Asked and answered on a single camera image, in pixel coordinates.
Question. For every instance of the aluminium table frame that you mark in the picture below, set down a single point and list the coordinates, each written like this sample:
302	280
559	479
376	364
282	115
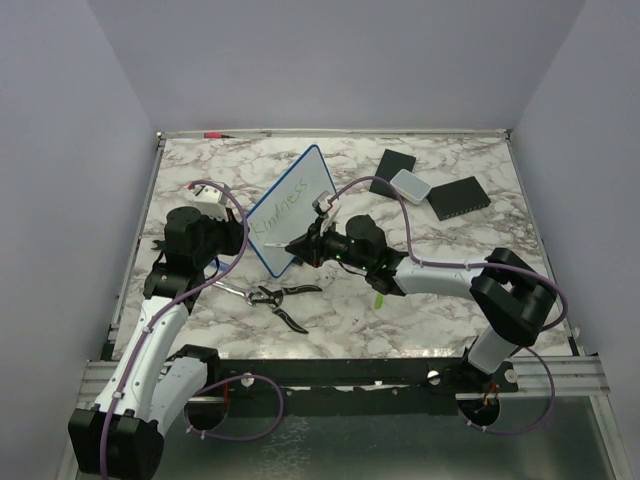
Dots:
435	386

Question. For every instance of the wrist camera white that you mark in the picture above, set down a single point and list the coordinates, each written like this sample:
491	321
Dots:
210	201
327	207

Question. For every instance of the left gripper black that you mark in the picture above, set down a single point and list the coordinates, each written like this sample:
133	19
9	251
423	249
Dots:
233	229

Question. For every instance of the blue framed whiteboard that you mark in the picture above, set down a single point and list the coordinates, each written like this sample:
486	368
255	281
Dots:
285	211

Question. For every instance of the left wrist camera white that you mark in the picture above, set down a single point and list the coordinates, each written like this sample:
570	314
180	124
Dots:
210	201

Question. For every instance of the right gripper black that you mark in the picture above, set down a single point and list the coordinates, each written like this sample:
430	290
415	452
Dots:
309	247

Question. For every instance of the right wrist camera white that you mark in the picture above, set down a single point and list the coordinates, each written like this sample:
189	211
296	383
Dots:
327	207

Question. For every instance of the white small router box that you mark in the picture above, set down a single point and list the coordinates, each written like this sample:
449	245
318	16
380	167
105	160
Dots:
411	187

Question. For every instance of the black network switch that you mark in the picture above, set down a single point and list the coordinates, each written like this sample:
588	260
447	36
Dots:
458	198

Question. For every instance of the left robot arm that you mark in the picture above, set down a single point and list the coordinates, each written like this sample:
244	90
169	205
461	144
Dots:
122	434

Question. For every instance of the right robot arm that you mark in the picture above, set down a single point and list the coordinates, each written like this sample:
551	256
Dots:
515	300

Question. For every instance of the red pen at back rail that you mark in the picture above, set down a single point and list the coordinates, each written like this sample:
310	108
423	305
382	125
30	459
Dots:
217	135

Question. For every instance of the black flat box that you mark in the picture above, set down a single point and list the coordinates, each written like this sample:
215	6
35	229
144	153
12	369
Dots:
390	164

